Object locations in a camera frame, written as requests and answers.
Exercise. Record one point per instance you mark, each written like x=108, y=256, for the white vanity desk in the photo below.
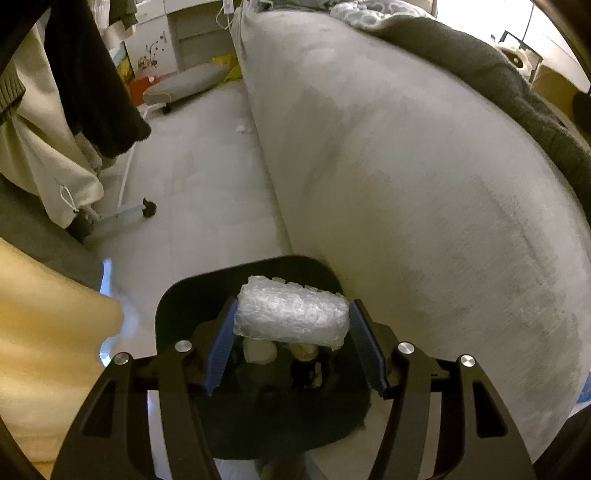
x=194, y=32

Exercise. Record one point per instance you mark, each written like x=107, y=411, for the white power strip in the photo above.
x=227, y=11

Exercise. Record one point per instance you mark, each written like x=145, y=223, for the white plush pet bed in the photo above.
x=519, y=60

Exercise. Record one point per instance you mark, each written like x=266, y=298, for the pale yellow cloth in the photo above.
x=46, y=346

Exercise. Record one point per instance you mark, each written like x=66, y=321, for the white clothes rack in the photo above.
x=120, y=217

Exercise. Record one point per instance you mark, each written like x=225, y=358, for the blue patterned duvet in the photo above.
x=360, y=14

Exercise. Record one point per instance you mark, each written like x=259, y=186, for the orange box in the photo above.
x=141, y=90

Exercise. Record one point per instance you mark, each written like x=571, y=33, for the grey upholstered bed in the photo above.
x=392, y=184

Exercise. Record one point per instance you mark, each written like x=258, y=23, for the grey cushioned stool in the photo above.
x=184, y=85

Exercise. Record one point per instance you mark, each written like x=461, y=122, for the dark grey fleece blanket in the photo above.
x=508, y=83

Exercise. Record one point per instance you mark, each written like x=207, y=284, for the large white bubble wrap roll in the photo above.
x=291, y=314

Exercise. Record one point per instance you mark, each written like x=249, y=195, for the yellow cloth on floor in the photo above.
x=226, y=67

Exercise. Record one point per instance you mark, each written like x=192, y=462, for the black plastic waste bin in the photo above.
x=194, y=295

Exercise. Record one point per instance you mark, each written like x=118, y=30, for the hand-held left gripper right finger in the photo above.
x=369, y=346

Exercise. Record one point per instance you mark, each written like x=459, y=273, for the cream hanging garment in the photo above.
x=37, y=152

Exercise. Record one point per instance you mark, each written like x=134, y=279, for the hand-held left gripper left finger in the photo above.
x=221, y=346

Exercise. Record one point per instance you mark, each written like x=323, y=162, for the white tissue scrap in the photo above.
x=242, y=128

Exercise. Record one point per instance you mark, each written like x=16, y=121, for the dark green knit sweater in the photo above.
x=122, y=11

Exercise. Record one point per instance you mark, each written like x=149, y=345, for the yellow picture frame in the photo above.
x=123, y=64

